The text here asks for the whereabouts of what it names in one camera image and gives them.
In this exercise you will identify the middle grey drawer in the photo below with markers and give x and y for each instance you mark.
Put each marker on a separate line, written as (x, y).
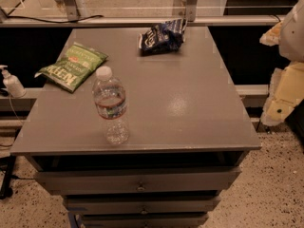
(142, 205)

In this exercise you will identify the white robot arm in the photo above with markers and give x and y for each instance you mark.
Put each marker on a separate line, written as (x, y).
(291, 44)

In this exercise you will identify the green chip bag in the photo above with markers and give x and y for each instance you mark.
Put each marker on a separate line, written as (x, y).
(71, 70)

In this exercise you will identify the grey drawer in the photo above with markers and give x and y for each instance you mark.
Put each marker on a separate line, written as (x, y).
(142, 205)
(137, 180)
(145, 221)

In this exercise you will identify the bottom grey drawer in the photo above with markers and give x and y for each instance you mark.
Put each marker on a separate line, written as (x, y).
(145, 221)

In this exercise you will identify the blue chip bag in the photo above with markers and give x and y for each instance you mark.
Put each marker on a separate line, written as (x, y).
(163, 37)

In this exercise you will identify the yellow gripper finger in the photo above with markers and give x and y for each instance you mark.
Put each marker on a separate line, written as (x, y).
(272, 36)
(286, 92)

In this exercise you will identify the metal frame rail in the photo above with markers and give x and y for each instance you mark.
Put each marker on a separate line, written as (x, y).
(137, 13)

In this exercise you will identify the top grey drawer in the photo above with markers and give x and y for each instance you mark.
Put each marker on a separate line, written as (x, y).
(137, 180)

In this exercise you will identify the white pump dispenser bottle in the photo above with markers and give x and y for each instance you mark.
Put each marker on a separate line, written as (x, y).
(12, 83)

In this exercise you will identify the black stand leg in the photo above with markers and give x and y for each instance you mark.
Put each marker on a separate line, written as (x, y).
(6, 165)

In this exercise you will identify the clear plastic water bottle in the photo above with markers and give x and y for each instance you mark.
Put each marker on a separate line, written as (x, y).
(110, 99)

